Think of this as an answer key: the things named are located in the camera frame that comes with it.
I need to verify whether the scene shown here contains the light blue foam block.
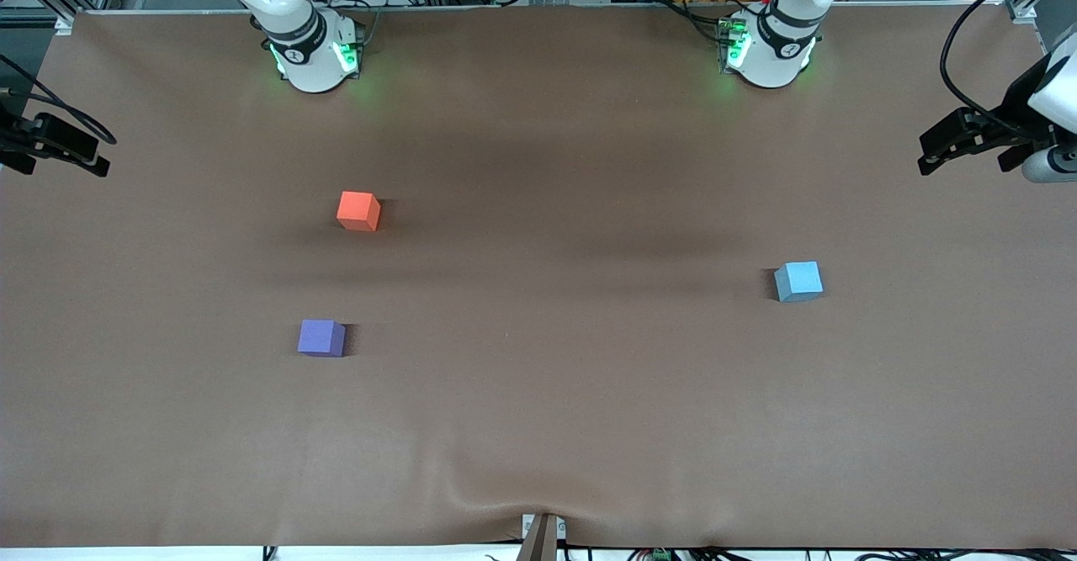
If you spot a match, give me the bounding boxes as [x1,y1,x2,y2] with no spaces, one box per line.
[774,261,824,303]

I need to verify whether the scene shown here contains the orange foam block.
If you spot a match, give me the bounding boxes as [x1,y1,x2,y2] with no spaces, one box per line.
[337,191,381,232]

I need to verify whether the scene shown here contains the purple foam block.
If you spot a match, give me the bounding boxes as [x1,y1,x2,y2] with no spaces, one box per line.
[297,319,347,357]

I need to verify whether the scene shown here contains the brown table cloth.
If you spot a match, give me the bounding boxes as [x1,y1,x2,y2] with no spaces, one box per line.
[0,6,1077,550]

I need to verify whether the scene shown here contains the metal table clamp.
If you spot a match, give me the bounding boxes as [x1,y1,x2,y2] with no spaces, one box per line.
[517,512,567,561]

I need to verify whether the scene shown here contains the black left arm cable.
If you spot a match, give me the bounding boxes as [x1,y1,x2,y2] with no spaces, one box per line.
[939,0,1077,140]

